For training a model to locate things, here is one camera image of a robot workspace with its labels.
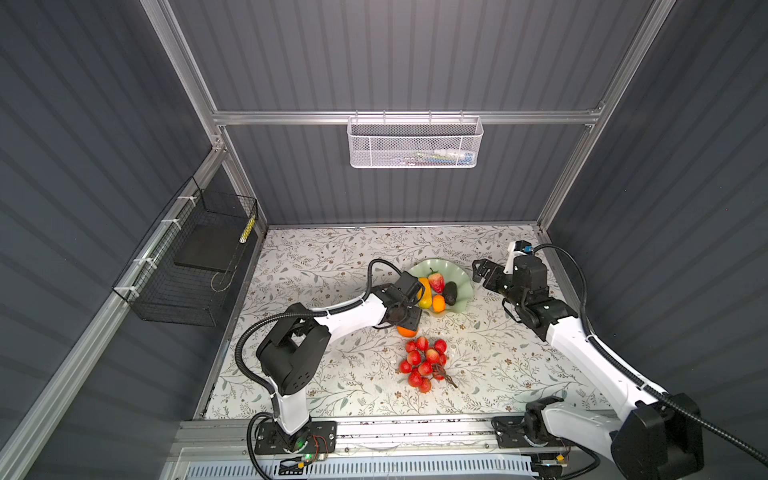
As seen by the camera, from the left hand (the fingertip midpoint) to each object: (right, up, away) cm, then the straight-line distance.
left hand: (412, 318), depth 90 cm
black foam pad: (-53, +22, -14) cm, 59 cm away
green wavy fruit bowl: (+14, +14, +11) cm, 23 cm away
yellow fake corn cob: (+5, +5, +4) cm, 8 cm away
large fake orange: (-2, -3, -4) cm, 5 cm away
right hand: (+21, +16, -8) cm, 27 cm away
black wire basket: (-58, +16, -17) cm, 62 cm away
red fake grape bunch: (+3, -10, -10) cm, 14 cm away
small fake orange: (+9, +4, +4) cm, 10 cm away
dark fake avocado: (+13, +7, +6) cm, 16 cm away
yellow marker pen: (-46, +26, -9) cm, 54 cm away
